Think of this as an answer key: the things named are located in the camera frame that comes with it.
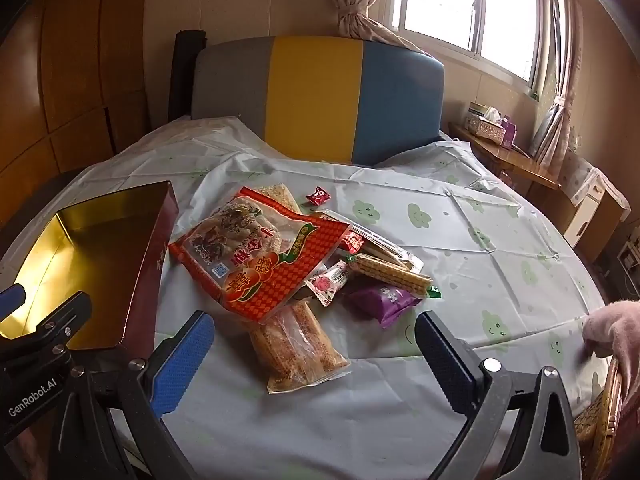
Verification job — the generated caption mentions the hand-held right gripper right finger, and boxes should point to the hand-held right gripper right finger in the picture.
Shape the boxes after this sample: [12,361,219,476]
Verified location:
[414,310,583,480]

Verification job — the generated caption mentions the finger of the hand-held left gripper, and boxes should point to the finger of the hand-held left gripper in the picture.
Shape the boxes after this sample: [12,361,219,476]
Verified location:
[0,283,27,320]
[0,291,94,361]

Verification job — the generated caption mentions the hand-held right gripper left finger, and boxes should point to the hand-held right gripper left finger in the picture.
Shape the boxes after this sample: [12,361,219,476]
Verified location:
[47,310,216,480]

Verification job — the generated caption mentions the maroon gift box gold interior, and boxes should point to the maroon gift box gold interior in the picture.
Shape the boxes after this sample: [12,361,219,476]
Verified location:
[0,180,181,361]

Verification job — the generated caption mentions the purple snack packet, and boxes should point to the purple snack packet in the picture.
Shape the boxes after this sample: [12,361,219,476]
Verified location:
[345,282,423,330]

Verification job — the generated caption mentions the wafer packet green ends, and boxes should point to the wafer packet green ends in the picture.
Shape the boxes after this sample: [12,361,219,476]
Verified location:
[345,252,443,301]

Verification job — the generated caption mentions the clear sesame brittle packet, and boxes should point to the clear sesame brittle packet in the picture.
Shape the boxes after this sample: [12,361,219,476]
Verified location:
[245,300,351,395]

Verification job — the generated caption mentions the snack packets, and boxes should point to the snack packets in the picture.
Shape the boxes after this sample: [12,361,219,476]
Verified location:
[168,186,351,322]

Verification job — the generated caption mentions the pink rose print packet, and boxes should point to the pink rose print packet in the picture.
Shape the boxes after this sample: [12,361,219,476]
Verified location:
[305,260,353,307]

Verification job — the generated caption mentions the puffed rice cracker packet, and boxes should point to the puffed rice cracker packet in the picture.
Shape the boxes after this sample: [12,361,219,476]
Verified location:
[257,182,303,216]

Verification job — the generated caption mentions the cloud print tablecloth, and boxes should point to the cloud print tablecloth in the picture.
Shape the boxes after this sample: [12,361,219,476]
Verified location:
[0,115,608,480]

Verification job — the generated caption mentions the wicker chair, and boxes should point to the wicker chair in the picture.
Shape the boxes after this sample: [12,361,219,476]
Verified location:
[572,355,631,480]

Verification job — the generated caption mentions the person's pink fleece clothing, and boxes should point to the person's pink fleece clothing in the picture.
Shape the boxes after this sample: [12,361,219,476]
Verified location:
[582,300,640,371]

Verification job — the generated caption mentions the white cabinet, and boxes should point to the white cabinet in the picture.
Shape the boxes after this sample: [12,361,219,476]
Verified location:
[562,185,626,261]

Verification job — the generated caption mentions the wooden side table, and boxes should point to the wooden side table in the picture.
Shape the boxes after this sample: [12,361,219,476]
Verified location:
[447,120,561,191]

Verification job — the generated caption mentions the spotted cloth cover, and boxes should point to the spotted cloth cover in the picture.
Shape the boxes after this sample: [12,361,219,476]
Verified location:
[557,150,632,211]

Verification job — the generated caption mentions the patterned tissue box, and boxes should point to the patterned tissue box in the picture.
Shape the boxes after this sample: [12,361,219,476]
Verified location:
[465,101,507,140]

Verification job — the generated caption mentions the wooden wardrobe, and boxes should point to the wooden wardrobe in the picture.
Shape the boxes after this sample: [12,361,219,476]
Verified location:
[0,0,151,221]

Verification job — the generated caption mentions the black padded object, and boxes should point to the black padded object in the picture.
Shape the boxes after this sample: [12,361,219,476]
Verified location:
[167,30,207,121]

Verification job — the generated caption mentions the multicolour headboard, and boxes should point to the multicolour headboard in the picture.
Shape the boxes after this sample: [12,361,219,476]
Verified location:
[192,35,446,167]

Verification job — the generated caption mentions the long floral curtain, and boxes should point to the long floral curtain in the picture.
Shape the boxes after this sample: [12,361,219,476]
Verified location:
[530,0,586,171]

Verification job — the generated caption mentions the window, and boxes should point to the window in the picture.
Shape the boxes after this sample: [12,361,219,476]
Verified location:
[390,0,556,83]

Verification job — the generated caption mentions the tied floral curtain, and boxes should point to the tied floral curtain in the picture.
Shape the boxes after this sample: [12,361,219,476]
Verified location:
[325,0,436,56]

